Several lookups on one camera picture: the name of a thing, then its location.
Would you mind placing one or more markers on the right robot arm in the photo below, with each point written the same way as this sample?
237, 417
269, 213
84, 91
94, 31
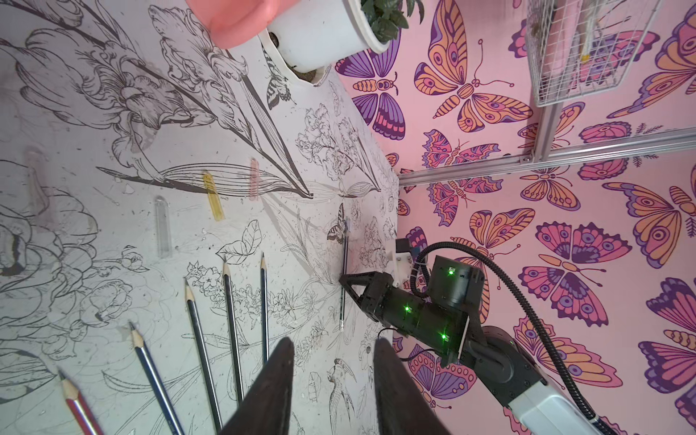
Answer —
507, 370

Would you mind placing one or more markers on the red pencil with clear cap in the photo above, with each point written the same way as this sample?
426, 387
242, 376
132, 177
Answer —
79, 408

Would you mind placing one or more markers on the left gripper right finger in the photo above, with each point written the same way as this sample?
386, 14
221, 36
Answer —
400, 407

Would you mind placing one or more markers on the navy pencil with pink cap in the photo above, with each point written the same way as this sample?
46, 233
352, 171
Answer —
264, 308

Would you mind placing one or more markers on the brown pencil with yellow cap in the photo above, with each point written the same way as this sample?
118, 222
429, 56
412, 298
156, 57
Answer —
204, 360

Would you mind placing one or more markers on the blue pencil with clear cap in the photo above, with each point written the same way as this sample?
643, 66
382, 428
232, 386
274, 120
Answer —
155, 381

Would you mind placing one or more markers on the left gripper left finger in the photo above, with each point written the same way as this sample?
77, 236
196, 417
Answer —
266, 408

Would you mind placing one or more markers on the dark pencil with clear cap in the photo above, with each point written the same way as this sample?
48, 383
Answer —
232, 328

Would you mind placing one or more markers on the navy pencil with blue cap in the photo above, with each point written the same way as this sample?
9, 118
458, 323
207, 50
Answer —
344, 270

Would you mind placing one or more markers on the white wire wall basket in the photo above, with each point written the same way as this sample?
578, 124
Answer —
578, 48

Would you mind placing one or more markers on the yellow transparent pencil cap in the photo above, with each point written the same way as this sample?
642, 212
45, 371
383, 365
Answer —
213, 196

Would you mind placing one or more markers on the salmon pink transparent pencil cap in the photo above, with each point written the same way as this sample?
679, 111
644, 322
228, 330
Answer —
254, 178

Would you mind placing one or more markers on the pink watering can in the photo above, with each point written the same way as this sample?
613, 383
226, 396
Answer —
231, 23

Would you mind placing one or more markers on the clear transparent pencil cap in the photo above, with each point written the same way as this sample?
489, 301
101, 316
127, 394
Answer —
162, 224

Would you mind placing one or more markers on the green plant in white pot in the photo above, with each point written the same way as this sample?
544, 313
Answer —
306, 40

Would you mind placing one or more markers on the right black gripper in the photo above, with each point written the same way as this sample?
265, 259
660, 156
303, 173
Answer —
446, 318

